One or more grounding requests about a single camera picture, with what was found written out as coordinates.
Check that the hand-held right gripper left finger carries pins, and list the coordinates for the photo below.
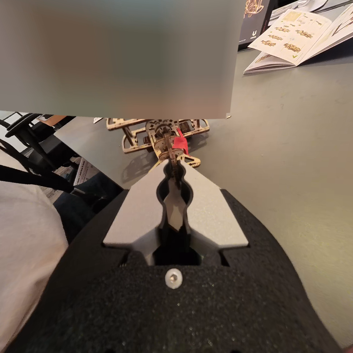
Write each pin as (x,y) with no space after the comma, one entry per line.
(132,217)

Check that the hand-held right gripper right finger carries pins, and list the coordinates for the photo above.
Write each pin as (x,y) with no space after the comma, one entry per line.
(215,217)

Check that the wooden model biplane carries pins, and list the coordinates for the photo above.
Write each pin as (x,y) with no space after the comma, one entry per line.
(155,144)

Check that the grey desk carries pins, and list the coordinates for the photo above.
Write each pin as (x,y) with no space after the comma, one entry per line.
(289,151)

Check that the wooden side desk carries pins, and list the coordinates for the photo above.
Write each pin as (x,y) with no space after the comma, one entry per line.
(59,121)

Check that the person's dark trousers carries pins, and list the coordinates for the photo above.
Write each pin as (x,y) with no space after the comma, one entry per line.
(80,204)

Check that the printed paper sheet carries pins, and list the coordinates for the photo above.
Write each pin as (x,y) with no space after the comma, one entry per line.
(85,171)

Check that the person's white shirt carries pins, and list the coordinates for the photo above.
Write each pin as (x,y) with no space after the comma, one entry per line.
(24,234)

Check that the black model kit box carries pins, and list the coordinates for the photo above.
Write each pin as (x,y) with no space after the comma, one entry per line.
(253,27)

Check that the white instruction booklet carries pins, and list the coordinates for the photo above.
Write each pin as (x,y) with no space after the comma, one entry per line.
(289,35)

